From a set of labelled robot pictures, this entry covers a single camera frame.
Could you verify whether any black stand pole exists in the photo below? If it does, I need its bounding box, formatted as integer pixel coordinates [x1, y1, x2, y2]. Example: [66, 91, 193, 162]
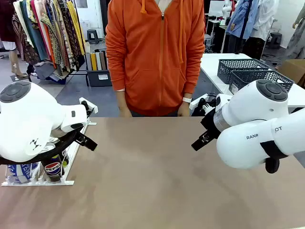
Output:
[234, 0, 253, 55]

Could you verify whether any teal hanging garment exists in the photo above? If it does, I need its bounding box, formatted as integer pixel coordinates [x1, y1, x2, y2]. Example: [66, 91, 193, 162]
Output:
[20, 0, 48, 62]

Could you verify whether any white side table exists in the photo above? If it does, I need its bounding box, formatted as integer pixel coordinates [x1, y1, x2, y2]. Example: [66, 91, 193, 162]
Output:
[201, 52, 305, 108]

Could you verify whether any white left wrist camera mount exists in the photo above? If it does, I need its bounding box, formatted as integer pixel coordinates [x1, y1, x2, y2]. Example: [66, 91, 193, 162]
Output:
[79, 97, 99, 120]

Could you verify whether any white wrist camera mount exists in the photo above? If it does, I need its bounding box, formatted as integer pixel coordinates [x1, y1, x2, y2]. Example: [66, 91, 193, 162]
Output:
[79, 97, 99, 120]
[190, 94, 216, 113]

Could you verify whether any brown board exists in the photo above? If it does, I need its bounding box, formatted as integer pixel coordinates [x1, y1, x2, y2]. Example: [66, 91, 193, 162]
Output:
[100, 50, 107, 71]

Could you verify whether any person in orange hoodie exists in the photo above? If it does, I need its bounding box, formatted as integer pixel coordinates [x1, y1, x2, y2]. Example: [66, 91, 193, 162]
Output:
[105, 0, 205, 118]

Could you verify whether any dark grey storage bin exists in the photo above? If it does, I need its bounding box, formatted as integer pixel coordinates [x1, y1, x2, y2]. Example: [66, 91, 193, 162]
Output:
[86, 69, 112, 87]

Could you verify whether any person's left hand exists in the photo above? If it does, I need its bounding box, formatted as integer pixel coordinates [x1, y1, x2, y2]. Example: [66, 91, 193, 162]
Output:
[177, 102, 192, 117]

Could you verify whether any cream hanging garment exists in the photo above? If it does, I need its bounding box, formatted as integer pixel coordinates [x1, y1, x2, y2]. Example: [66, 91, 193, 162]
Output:
[13, 0, 33, 48]

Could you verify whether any mannequin in maroon top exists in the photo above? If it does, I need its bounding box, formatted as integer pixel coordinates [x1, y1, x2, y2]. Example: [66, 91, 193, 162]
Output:
[0, 0, 29, 79]

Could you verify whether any dark floral hanging garment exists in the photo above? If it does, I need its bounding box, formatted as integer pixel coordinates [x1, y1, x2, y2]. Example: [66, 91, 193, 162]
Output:
[58, 0, 83, 70]

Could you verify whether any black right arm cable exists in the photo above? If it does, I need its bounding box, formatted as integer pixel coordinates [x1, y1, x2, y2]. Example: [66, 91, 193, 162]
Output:
[260, 140, 289, 174]

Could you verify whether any mannequin in white shirt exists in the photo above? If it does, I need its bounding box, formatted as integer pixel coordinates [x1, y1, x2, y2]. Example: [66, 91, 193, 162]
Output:
[250, 0, 279, 60]

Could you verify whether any mannequin in grey dress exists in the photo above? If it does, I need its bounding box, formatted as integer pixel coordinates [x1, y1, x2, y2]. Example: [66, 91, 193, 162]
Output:
[285, 4, 305, 60]

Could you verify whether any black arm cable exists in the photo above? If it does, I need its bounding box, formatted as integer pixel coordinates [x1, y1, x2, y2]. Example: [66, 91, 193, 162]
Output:
[0, 128, 84, 166]
[260, 140, 289, 174]

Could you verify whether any grey plastic stool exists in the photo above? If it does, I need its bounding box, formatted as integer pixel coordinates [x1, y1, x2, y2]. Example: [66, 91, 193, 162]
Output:
[270, 32, 283, 50]
[87, 29, 100, 45]

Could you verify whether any grey plastic lattice basket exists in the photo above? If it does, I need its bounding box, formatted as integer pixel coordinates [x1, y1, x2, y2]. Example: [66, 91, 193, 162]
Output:
[217, 59, 270, 85]
[228, 70, 295, 96]

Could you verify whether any mannequin in blue shirt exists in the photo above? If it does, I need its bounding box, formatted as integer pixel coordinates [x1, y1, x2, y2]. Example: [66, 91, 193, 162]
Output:
[225, 0, 259, 54]

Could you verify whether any person's right forearm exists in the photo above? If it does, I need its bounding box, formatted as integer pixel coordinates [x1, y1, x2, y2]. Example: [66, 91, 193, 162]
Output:
[105, 42, 126, 93]

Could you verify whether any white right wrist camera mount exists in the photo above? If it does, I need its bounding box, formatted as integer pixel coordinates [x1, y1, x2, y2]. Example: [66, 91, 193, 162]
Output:
[190, 94, 216, 113]

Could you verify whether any white board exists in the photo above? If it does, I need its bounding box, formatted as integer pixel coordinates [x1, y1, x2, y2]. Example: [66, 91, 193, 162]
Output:
[95, 51, 102, 71]

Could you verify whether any person's right hand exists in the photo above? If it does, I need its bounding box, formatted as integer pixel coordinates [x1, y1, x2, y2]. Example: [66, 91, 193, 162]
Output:
[116, 91, 133, 118]

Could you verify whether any person's left forearm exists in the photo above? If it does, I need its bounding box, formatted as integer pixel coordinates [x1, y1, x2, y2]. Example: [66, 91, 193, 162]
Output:
[183, 47, 205, 100]

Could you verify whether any brown cardboard box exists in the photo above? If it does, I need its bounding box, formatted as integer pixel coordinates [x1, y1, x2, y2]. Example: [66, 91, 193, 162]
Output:
[277, 59, 305, 88]

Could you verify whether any fabric pile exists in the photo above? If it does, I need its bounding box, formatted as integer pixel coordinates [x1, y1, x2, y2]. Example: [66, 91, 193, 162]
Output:
[33, 61, 72, 84]

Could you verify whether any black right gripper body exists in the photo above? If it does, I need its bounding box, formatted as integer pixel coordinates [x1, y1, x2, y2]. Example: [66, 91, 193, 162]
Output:
[201, 109, 224, 142]

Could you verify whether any white can dispenser rack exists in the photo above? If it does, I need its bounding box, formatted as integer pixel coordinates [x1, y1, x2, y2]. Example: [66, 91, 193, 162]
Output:
[1, 116, 97, 187]

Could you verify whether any black clothes rack frame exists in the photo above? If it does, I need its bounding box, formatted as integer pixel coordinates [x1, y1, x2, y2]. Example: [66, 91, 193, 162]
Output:
[28, 0, 90, 87]

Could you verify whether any orange striped patterned garment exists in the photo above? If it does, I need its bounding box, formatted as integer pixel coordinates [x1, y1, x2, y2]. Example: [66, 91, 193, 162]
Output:
[40, 11, 65, 70]

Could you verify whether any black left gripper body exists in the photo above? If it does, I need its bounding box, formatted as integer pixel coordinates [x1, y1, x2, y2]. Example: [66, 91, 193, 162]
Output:
[83, 104, 94, 118]

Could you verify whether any white cabinet with label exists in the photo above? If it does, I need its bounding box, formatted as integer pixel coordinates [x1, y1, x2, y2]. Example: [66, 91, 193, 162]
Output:
[80, 20, 92, 40]

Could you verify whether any blue Pocari Sweat can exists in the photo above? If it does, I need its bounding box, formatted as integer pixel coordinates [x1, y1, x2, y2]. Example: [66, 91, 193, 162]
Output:
[6, 162, 41, 184]

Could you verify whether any brown patterned hanging garment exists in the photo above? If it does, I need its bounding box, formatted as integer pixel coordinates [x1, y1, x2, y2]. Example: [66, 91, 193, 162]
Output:
[11, 14, 41, 65]

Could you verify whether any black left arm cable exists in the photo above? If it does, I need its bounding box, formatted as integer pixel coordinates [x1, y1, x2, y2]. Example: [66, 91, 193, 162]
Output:
[0, 128, 84, 166]

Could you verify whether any yellow hanging garment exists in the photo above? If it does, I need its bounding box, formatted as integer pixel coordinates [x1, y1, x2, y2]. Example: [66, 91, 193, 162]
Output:
[66, 1, 86, 57]

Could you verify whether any white background desk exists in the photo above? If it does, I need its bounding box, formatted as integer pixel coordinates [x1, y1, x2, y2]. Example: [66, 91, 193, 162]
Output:
[204, 19, 227, 53]

